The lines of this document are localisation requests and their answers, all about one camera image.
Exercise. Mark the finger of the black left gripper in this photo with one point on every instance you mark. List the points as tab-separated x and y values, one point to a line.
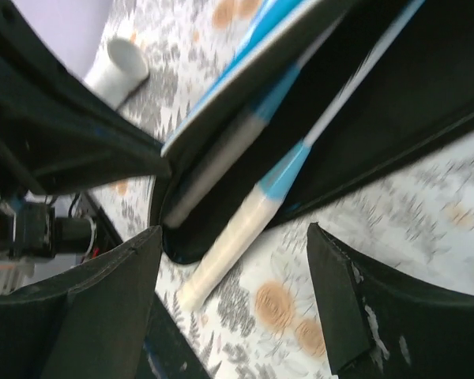
56	137

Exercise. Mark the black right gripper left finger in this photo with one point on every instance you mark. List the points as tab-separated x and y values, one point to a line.
45	330

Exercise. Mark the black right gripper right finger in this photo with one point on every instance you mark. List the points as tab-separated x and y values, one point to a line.
378	322

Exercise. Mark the white shuttlecock tube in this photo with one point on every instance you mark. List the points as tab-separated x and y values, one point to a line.
118	72

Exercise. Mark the blue badminton racket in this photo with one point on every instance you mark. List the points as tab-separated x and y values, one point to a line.
237	138
264	200

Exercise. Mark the blue sport racket bag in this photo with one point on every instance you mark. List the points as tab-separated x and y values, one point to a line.
418	98

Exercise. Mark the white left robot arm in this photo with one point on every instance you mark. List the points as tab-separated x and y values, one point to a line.
32	230

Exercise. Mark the floral table mat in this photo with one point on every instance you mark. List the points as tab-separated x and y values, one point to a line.
261	322

